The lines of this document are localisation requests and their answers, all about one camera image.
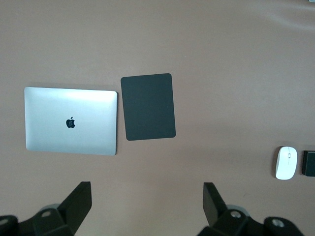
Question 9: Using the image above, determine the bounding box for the small black box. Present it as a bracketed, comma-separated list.
[300, 150, 315, 177]

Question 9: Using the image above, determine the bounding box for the brown table cover mat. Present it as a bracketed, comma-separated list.
[0, 0, 315, 236]

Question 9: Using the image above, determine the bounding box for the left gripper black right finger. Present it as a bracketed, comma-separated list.
[196, 182, 304, 236]

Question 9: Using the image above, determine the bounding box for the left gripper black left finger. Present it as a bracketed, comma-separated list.
[0, 181, 93, 236]

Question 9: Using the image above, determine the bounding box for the black mouse pad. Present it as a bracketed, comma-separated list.
[120, 73, 177, 141]

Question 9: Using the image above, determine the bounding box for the silver closed laptop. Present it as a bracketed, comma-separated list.
[24, 86, 118, 156]

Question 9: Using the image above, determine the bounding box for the white computer mouse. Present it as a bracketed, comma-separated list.
[275, 146, 298, 180]

